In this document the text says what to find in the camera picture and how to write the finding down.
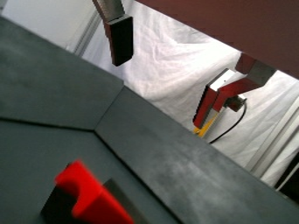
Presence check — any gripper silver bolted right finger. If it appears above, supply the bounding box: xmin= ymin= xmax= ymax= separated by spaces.
xmin=192 ymin=53 xmax=276 ymax=129

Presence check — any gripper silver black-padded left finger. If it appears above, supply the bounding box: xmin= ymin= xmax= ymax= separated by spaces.
xmin=92 ymin=0 xmax=133 ymax=67

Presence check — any black curved fixture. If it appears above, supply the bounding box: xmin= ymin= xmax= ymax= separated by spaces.
xmin=41 ymin=179 xmax=149 ymax=224

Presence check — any yellow-orange peg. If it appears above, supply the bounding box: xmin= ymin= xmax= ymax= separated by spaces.
xmin=193 ymin=112 xmax=219 ymax=137

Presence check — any white cloth backdrop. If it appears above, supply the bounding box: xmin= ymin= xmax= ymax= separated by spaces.
xmin=78 ymin=0 xmax=299 ymax=187

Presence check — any black cable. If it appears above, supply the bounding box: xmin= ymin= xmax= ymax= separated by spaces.
xmin=208 ymin=102 xmax=248 ymax=144

